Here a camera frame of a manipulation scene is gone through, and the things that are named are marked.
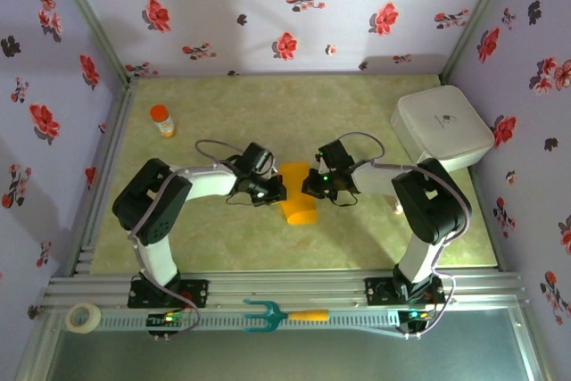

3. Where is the white lidded box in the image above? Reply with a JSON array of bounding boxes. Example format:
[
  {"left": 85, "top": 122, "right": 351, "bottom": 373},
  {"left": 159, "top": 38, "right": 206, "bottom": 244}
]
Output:
[{"left": 390, "top": 85, "right": 495, "bottom": 178}]

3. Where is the aluminium side rail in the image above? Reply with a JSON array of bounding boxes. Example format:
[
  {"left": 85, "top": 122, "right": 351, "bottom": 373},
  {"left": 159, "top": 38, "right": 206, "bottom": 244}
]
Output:
[{"left": 66, "top": 76, "right": 137, "bottom": 277}]

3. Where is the teal fork yellow handle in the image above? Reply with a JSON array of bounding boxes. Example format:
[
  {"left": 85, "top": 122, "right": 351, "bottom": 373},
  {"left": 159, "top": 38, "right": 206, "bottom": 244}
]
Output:
[{"left": 243, "top": 299, "right": 330, "bottom": 334}]

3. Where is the orange-capped bottle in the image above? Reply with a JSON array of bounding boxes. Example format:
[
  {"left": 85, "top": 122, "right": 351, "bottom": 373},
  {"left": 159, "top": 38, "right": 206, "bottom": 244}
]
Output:
[{"left": 149, "top": 104, "right": 178, "bottom": 139}]

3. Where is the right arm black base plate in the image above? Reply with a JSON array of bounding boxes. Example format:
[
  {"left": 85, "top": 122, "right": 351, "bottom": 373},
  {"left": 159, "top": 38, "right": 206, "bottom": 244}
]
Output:
[{"left": 364, "top": 277, "right": 446, "bottom": 306}]

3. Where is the aluminium mounting rail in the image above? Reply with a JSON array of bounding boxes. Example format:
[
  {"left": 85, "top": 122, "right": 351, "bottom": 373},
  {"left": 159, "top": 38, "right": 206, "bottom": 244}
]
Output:
[{"left": 40, "top": 269, "right": 531, "bottom": 311}]

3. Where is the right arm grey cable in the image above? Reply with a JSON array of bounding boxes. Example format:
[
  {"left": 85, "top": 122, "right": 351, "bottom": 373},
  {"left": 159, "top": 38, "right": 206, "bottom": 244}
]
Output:
[{"left": 336, "top": 131, "right": 473, "bottom": 338}]

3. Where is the grey slotted cable duct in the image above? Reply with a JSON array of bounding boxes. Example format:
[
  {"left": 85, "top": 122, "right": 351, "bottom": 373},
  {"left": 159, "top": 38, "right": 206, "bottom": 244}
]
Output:
[{"left": 98, "top": 311, "right": 402, "bottom": 334}]

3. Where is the grey metal sheet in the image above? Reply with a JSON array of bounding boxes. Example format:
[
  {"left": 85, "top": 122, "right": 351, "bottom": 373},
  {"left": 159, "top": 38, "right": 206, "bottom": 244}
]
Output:
[{"left": 15, "top": 309, "right": 557, "bottom": 381}]

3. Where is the aluminium frame post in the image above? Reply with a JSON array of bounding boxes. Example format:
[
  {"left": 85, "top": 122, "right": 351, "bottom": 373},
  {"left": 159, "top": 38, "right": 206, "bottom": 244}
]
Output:
[
  {"left": 44, "top": 0, "right": 135, "bottom": 86},
  {"left": 439, "top": 0, "right": 524, "bottom": 84}
]

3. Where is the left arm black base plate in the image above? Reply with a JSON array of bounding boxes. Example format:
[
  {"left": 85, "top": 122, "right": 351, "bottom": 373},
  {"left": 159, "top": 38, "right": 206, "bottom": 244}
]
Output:
[{"left": 128, "top": 277, "right": 210, "bottom": 310}]

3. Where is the white tape roll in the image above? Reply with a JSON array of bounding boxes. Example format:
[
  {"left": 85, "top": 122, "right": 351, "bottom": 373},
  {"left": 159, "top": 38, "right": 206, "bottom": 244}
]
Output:
[{"left": 65, "top": 302, "right": 102, "bottom": 335}]

